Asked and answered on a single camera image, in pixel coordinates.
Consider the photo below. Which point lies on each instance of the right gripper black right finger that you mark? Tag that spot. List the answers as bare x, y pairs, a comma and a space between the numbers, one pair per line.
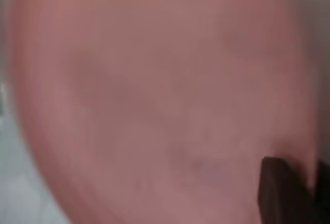
324, 198

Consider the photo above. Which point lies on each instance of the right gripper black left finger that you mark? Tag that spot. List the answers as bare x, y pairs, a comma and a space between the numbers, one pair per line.
281, 198

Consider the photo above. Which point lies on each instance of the pink plastic plate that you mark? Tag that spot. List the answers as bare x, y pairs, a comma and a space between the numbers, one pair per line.
154, 92

